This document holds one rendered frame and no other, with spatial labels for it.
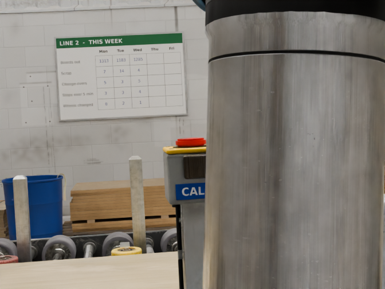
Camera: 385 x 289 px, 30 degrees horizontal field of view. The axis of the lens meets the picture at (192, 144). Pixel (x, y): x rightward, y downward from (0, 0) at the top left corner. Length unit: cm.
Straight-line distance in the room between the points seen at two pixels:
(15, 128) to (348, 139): 787
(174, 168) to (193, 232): 9
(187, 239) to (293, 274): 53
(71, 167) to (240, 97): 777
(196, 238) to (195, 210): 4
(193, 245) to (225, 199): 52
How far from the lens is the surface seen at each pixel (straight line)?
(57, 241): 244
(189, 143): 92
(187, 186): 90
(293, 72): 40
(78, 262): 183
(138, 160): 201
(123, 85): 809
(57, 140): 817
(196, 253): 94
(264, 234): 40
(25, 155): 823
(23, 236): 205
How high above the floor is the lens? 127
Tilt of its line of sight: 3 degrees down
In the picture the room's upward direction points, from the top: 3 degrees counter-clockwise
